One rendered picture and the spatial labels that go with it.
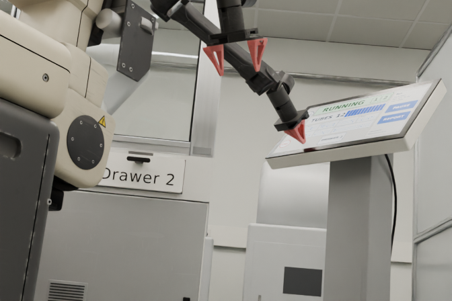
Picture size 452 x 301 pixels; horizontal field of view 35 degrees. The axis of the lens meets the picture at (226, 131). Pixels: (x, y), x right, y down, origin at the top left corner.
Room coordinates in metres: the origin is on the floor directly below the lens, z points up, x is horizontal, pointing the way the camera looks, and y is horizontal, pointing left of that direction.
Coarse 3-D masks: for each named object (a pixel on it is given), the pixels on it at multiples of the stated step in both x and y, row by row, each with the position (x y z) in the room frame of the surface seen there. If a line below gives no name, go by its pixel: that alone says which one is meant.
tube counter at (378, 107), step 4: (380, 104) 2.08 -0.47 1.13; (384, 104) 2.06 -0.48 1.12; (360, 108) 2.13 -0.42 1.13; (364, 108) 2.12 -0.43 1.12; (368, 108) 2.10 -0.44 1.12; (372, 108) 2.09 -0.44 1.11; (376, 108) 2.07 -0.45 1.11; (380, 108) 2.06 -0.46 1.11; (340, 112) 2.19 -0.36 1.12; (344, 112) 2.17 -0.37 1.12; (348, 112) 2.15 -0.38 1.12; (352, 112) 2.14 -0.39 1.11; (356, 112) 2.12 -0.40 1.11; (360, 112) 2.11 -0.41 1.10; (364, 112) 2.10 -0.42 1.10; (368, 112) 2.08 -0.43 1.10; (336, 116) 2.18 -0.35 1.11; (340, 116) 2.16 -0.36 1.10; (344, 116) 2.15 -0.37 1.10; (348, 116) 2.13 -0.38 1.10
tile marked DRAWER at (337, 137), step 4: (344, 132) 2.06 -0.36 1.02; (324, 136) 2.12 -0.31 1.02; (328, 136) 2.10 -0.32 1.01; (332, 136) 2.09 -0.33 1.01; (336, 136) 2.07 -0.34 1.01; (340, 136) 2.06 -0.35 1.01; (320, 140) 2.11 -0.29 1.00; (324, 140) 2.10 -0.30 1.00; (328, 140) 2.08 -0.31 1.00; (332, 140) 2.07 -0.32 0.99; (336, 140) 2.05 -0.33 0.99; (340, 140) 2.04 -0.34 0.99; (316, 144) 2.11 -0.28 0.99
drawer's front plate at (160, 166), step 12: (108, 156) 2.21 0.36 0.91; (120, 156) 2.21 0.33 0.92; (132, 156) 2.21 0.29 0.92; (144, 156) 2.21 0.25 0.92; (108, 168) 2.21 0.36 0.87; (120, 168) 2.21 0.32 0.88; (132, 168) 2.21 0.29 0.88; (144, 168) 2.21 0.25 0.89; (156, 168) 2.21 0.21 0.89; (168, 168) 2.21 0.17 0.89; (180, 168) 2.21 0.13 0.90; (108, 180) 2.21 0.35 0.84; (156, 180) 2.21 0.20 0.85; (168, 180) 2.21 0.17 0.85; (180, 180) 2.21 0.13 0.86; (168, 192) 2.23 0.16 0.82; (180, 192) 2.22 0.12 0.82
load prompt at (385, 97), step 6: (378, 96) 2.13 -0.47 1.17; (384, 96) 2.10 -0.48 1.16; (390, 96) 2.08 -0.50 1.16; (348, 102) 2.21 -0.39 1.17; (354, 102) 2.19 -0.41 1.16; (360, 102) 2.17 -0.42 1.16; (366, 102) 2.14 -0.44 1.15; (372, 102) 2.12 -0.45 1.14; (378, 102) 2.09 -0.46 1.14; (324, 108) 2.28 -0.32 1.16; (330, 108) 2.25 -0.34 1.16; (336, 108) 2.23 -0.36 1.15; (342, 108) 2.20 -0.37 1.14; (348, 108) 2.18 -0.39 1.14; (318, 114) 2.27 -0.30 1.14
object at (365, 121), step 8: (336, 120) 2.16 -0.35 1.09; (344, 120) 2.13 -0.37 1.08; (352, 120) 2.10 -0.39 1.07; (360, 120) 2.07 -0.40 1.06; (368, 120) 2.04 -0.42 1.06; (312, 128) 2.21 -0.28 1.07; (320, 128) 2.18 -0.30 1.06; (328, 128) 2.15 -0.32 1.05; (336, 128) 2.11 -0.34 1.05; (344, 128) 2.08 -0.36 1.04; (352, 128) 2.06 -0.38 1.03; (360, 128) 2.03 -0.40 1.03; (312, 136) 2.16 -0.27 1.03
